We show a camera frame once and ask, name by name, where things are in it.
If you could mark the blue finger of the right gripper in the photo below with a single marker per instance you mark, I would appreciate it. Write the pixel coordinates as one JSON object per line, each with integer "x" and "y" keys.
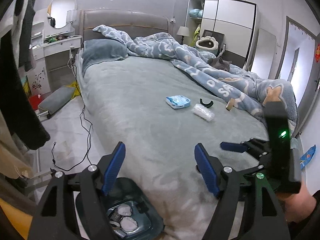
{"x": 233, "y": 147}

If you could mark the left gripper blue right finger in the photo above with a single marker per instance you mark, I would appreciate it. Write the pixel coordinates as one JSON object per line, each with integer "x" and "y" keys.
{"x": 210, "y": 169}

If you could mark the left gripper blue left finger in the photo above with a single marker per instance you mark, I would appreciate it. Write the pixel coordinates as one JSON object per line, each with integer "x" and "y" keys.
{"x": 113, "y": 167}

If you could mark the brown tape roll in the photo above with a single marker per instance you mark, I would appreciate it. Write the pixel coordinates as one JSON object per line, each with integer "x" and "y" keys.
{"x": 230, "y": 104}
{"x": 115, "y": 225}

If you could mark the blue tissue pack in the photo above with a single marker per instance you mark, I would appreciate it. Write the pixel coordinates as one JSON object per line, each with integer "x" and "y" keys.
{"x": 178, "y": 101}

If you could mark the black Face tissue pack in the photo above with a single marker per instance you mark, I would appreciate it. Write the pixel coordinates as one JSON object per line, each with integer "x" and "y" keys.
{"x": 115, "y": 216}

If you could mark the dark teal trash bin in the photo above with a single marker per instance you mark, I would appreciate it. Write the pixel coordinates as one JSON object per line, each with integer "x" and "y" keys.
{"x": 126, "y": 191}

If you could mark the person's right hand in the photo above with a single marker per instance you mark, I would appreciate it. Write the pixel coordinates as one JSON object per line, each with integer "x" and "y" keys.
{"x": 298, "y": 207}

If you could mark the blue wrapper on floor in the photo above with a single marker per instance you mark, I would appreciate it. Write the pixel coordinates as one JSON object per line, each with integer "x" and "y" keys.
{"x": 307, "y": 157}

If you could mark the white crumpled tissue in bin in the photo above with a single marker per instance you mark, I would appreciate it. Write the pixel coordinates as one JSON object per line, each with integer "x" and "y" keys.
{"x": 124, "y": 210}

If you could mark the blue patterned fleece blanket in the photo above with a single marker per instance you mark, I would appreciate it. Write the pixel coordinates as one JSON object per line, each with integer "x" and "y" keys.
{"x": 251, "y": 93}

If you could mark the grey cat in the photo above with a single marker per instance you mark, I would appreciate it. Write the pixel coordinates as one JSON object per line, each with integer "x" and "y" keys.
{"x": 219, "y": 63}

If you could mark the grey floor cushion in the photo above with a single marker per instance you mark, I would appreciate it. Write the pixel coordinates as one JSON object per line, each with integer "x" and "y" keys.
{"x": 56, "y": 100}

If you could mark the yellow object at lower left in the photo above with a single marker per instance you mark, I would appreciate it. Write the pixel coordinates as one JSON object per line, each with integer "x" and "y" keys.
{"x": 20, "y": 220}

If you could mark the hanging clothes on rack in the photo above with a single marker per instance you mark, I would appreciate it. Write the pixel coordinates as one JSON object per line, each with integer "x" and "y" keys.
{"x": 18, "y": 119}

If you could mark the red box on floor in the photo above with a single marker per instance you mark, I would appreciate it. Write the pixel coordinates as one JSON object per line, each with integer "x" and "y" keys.
{"x": 35, "y": 100}

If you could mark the white cat bed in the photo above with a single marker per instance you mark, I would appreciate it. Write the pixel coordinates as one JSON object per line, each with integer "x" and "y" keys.
{"x": 207, "y": 43}

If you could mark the white wardrobe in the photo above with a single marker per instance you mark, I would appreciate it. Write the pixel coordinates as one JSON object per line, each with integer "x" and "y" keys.
{"x": 236, "y": 20}

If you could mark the blue-grey pillow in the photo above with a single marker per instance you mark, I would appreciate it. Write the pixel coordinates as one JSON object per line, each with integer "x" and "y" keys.
{"x": 97, "y": 51}

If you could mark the white bedside lamp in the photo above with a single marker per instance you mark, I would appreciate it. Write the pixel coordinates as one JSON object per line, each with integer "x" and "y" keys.
{"x": 183, "y": 32}

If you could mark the blue plush on shelf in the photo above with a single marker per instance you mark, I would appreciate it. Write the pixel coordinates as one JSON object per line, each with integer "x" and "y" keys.
{"x": 196, "y": 13}

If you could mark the white vanity desk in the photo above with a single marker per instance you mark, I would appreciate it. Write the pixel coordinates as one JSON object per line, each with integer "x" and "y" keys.
{"x": 51, "y": 48}

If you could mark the round vanity mirror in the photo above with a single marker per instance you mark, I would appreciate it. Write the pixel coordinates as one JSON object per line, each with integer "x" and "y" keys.
{"x": 59, "y": 12}

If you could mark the door with grey frame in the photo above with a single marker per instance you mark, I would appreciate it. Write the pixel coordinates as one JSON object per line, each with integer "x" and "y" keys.
{"x": 299, "y": 64}

